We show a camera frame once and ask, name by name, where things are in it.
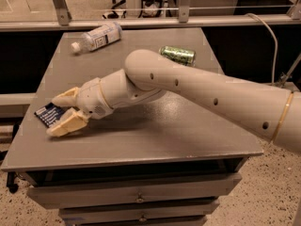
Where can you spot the clear plastic bottle white cap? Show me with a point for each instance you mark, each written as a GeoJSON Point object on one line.
{"type": "Point", "coordinates": [97, 38]}

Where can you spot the top grey drawer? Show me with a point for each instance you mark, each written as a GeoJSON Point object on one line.
{"type": "Point", "coordinates": [135, 191]}

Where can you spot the green soda can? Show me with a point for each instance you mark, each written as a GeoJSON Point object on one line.
{"type": "Point", "coordinates": [182, 56]}

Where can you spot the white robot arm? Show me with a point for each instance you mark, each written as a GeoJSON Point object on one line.
{"type": "Point", "coordinates": [271, 113]}

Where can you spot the grey drawer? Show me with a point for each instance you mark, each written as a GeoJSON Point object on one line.
{"type": "Point", "coordinates": [135, 191]}
{"type": "Point", "coordinates": [139, 212]}

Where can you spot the metal railing frame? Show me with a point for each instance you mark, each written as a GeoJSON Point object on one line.
{"type": "Point", "coordinates": [68, 15]}

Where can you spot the blue rxbar blueberry wrapper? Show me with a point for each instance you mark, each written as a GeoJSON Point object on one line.
{"type": "Point", "coordinates": [49, 114]}

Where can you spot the black caster wheel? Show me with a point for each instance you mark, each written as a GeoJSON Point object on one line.
{"type": "Point", "coordinates": [11, 185]}

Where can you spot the grey drawer cabinet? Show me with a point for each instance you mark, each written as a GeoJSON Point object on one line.
{"type": "Point", "coordinates": [170, 137]}

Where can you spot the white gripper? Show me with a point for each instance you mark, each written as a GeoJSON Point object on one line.
{"type": "Point", "coordinates": [91, 98]}

